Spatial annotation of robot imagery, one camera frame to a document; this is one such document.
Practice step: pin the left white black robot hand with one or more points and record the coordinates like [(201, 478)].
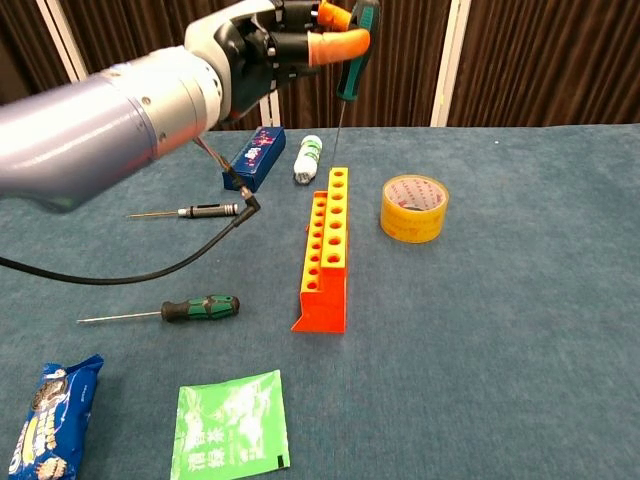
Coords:
[(250, 45)]

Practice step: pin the plain green black screwdriver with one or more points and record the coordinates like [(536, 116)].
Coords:
[(352, 80)]

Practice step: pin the slim silver black screwdriver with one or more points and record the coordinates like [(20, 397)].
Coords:
[(210, 210)]

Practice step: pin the patterned green black screwdriver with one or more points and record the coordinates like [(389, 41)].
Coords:
[(205, 307)]

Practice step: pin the dark blue cardboard box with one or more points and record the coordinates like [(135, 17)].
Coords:
[(260, 155)]

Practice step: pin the small white green bottle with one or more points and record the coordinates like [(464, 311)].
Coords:
[(307, 160)]

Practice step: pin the yellow packing tape roll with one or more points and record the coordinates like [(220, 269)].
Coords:
[(410, 227)]

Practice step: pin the orange yellow tool rack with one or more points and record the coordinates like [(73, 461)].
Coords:
[(325, 305)]

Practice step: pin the dark brown pleated curtain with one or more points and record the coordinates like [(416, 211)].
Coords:
[(525, 60)]

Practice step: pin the blue felt table mat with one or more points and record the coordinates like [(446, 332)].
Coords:
[(500, 325)]

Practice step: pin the green tea sachet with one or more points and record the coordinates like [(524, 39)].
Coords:
[(230, 430)]

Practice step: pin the blue cookie packet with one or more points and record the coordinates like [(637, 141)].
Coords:
[(55, 420)]

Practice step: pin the white partition frame post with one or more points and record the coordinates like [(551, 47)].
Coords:
[(60, 35), (450, 60), (272, 112)]

